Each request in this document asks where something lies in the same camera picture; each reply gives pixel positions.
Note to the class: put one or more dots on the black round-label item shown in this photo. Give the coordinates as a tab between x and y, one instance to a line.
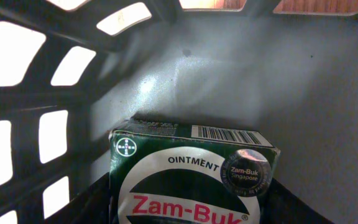
182	173

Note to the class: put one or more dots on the grey plastic mesh basket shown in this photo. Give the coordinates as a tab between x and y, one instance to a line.
293	77

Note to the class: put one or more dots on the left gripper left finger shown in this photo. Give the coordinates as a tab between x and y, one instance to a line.
89	207

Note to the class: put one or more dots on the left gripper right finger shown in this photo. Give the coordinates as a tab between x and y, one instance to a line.
283	207

